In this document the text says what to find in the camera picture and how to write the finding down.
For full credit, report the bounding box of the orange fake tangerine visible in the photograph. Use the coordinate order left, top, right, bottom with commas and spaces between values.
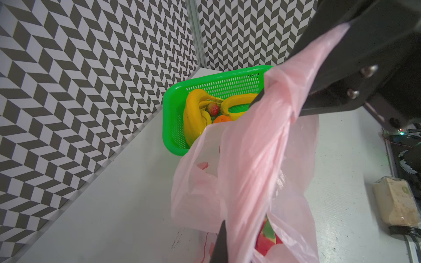
213, 115, 232, 123

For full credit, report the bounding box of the yellow fake banana bunch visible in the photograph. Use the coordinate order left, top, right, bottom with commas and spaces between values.
183, 89, 223, 146

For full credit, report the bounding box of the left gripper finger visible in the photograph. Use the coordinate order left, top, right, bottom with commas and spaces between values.
210, 221, 228, 263

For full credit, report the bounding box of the tan sponge in wrapper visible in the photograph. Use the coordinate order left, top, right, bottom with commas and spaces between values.
373, 176, 421, 238

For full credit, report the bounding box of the pink printed plastic bag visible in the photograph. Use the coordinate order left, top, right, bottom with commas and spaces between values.
171, 23, 349, 263

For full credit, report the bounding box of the green plastic basket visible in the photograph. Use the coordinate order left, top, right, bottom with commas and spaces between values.
162, 65, 271, 156

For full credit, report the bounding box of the pink fake dragon fruit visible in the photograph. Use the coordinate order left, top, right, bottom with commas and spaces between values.
255, 217, 283, 256

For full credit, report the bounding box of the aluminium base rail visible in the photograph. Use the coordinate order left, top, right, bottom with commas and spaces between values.
381, 123, 421, 263

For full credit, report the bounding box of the small red fake strawberry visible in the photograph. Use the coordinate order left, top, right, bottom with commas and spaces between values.
207, 103, 219, 117

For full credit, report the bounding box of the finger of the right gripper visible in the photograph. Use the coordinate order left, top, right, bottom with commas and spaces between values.
249, 89, 265, 108

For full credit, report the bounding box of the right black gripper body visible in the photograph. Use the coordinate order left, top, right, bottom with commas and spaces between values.
293, 1, 421, 131

